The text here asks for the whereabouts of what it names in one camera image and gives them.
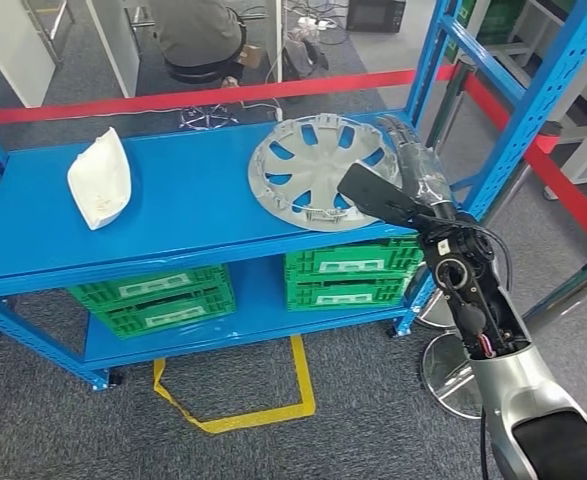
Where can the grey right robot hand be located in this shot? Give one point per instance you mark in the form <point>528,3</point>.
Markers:
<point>423,175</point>

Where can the silver wheel hubcap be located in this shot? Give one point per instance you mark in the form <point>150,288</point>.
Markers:
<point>318,172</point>

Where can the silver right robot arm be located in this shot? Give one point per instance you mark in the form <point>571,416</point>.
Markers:
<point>523,391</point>

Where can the blue metal shelf rack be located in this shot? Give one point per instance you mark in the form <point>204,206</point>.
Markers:
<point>198,185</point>

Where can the red barrier belt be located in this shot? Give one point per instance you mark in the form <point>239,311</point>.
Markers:
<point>498,99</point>
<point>578,205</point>
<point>173,100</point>

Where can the green plastic crate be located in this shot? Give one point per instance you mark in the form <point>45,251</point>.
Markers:
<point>348,278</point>
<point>163,305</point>

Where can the black microwave oven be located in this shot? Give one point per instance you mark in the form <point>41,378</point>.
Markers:
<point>373,13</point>

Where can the green crate stack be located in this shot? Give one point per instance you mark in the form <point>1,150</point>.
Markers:
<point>498,20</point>

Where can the dark bag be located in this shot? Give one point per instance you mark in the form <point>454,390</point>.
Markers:
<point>303,60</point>

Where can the white power strip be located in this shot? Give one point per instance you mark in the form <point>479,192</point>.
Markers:
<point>318,23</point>

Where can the black round stool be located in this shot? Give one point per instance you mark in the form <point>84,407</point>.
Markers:
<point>198,71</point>

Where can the person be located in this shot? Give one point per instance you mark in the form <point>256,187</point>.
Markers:
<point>193,30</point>

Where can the white desk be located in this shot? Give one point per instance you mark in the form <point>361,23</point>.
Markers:
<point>8,40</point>
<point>116,40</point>

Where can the white plastic mirror cover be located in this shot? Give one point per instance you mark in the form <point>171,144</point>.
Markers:
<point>98,179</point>

